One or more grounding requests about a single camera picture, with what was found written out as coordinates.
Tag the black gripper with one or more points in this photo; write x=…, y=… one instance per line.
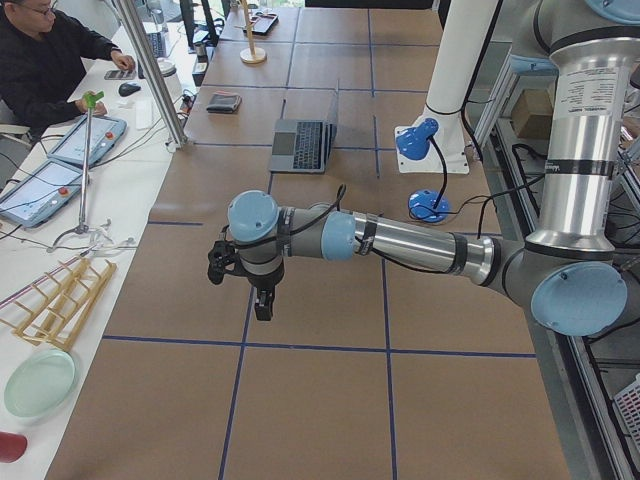
x=263, y=283

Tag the grey laptop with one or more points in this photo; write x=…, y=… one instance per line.
x=303, y=146

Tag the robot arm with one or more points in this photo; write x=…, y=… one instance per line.
x=562, y=273

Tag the folded grey pink cloth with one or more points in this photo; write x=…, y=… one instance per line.
x=224, y=103

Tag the wooden dish rack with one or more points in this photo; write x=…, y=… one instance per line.
x=54, y=309

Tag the blue desk lamp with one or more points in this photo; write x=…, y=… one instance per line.
x=418, y=152

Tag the pale green plate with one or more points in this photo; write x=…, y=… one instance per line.
x=40, y=384

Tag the near blue teach pendant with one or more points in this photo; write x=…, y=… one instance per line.
x=38, y=197

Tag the wooden mug tree stand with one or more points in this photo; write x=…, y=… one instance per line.
x=252, y=55

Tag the black computer mouse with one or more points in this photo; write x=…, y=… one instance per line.
x=127, y=89

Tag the red cup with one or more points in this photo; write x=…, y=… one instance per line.
x=12, y=446

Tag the seated person in black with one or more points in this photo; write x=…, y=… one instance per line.
x=42, y=54

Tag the white plastic basket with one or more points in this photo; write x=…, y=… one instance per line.
x=627, y=402

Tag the aluminium frame post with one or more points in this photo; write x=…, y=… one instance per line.
x=135, y=30

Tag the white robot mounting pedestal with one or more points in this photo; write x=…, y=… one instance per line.
x=466, y=28

